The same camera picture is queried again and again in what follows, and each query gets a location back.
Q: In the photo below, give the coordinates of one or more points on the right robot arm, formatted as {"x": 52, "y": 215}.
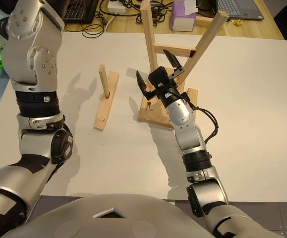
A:
{"x": 183, "y": 116}

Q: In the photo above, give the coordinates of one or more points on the purple tissue box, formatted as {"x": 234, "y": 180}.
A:
{"x": 183, "y": 17}

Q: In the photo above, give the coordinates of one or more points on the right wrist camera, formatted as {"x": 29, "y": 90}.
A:
{"x": 159, "y": 75}

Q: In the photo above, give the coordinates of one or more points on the wooden cross bar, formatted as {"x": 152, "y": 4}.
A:
{"x": 204, "y": 21}
{"x": 173, "y": 50}

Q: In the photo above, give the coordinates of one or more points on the grey laptop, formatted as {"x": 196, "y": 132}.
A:
{"x": 240, "y": 8}

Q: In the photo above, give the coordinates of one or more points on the yellow wrapper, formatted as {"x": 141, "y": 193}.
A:
{"x": 238, "y": 22}

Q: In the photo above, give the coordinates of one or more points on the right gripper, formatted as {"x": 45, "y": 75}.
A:
{"x": 171, "y": 92}

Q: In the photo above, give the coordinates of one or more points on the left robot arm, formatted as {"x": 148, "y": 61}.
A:
{"x": 31, "y": 62}

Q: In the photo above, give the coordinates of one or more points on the short wooden bar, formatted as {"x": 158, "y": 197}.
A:
{"x": 104, "y": 81}

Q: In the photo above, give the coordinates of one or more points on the black keyboard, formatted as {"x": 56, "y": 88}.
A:
{"x": 76, "y": 11}

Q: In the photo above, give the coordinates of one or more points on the wooden leg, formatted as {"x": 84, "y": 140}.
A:
{"x": 149, "y": 37}
{"x": 205, "y": 39}

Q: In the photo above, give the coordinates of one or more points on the white power adapter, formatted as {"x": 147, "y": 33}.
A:
{"x": 116, "y": 7}

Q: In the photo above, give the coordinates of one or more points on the wooden seat board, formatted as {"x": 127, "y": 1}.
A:
{"x": 155, "y": 114}

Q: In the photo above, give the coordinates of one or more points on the wooden bar with slot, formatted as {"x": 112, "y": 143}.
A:
{"x": 107, "y": 104}

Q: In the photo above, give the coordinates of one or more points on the robot body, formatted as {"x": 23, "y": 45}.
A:
{"x": 103, "y": 223}

